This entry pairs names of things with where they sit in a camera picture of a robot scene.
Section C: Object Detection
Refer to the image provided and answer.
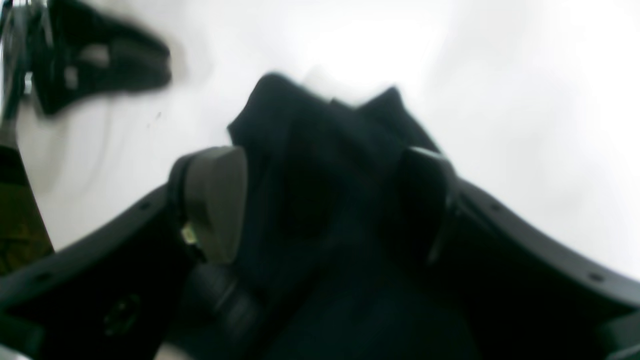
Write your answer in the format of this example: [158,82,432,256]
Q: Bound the black T-shirt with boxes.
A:
[165,72,481,360]

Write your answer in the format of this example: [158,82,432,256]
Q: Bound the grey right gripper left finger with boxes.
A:
[1,146,249,360]

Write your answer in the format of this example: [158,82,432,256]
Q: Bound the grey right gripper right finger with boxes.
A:
[400,147,639,360]

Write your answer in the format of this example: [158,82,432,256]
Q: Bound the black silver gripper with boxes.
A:
[30,0,172,116]

